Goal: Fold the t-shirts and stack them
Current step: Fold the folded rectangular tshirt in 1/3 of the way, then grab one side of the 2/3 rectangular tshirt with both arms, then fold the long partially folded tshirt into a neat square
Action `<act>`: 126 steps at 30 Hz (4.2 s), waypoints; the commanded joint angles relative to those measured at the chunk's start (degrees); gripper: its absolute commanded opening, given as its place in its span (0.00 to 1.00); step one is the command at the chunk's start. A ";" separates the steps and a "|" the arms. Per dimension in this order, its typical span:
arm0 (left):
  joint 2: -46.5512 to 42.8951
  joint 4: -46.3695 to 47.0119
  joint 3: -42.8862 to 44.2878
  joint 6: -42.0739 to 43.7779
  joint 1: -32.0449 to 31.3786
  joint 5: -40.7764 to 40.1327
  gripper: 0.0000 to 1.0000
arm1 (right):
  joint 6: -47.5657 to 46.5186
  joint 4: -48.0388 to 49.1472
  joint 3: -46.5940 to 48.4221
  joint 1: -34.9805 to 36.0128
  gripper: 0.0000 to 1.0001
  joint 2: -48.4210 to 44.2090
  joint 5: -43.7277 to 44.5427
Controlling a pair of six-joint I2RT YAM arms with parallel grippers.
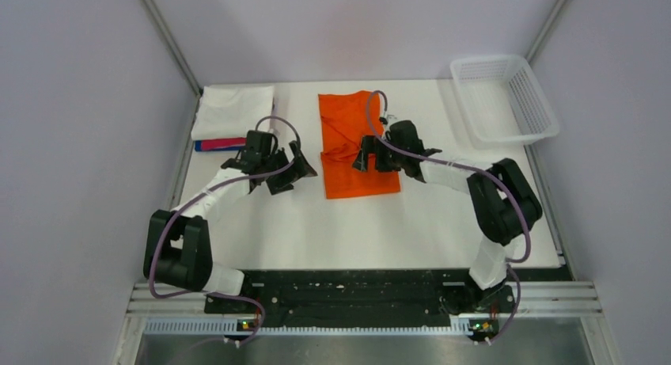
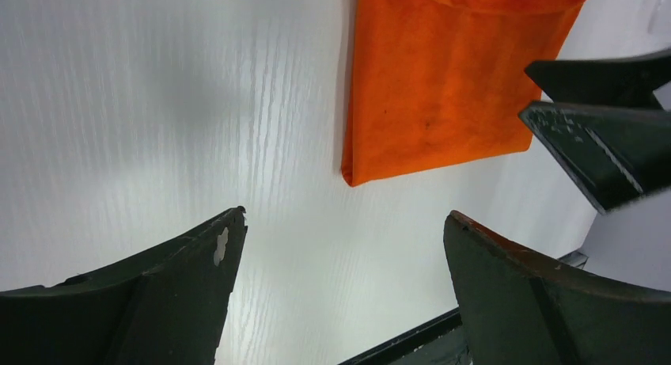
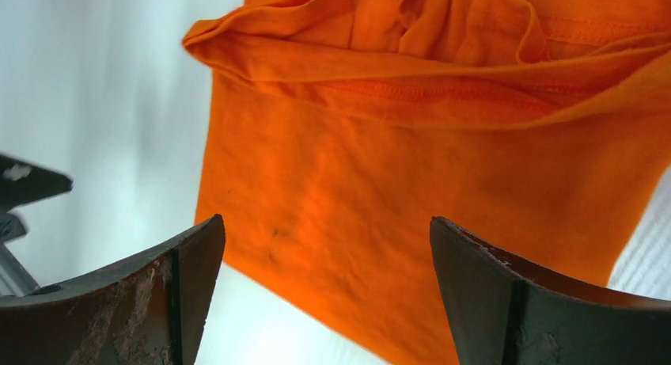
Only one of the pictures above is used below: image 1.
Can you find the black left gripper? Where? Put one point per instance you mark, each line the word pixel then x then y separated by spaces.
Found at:
pixel 285 182

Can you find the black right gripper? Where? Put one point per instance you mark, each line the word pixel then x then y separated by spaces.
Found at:
pixel 368 146

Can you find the orange t-shirt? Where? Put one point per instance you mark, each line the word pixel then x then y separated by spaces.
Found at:
pixel 344 120

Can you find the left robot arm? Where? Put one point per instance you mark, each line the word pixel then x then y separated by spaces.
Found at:
pixel 178 247

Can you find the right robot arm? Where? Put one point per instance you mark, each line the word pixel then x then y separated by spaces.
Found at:
pixel 504 204

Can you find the folded magenta t-shirt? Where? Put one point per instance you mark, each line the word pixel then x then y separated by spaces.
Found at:
pixel 238 141

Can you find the folded white t-shirt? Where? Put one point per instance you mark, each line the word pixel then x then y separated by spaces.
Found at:
pixel 229 112

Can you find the folded blue t-shirt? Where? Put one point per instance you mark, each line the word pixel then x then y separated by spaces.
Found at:
pixel 212 145

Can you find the white plastic basket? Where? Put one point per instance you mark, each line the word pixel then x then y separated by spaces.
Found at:
pixel 501 101

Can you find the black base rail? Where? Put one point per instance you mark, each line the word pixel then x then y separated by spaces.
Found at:
pixel 371 298

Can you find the white cable duct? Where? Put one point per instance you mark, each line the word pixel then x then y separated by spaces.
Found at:
pixel 204 326

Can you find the left aluminium frame post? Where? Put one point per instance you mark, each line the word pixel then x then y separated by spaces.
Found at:
pixel 172 47

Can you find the aluminium frame post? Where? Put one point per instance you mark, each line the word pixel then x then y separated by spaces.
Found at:
pixel 556 12
pixel 172 47

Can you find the right aluminium frame post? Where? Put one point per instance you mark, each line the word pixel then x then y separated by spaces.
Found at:
pixel 556 12

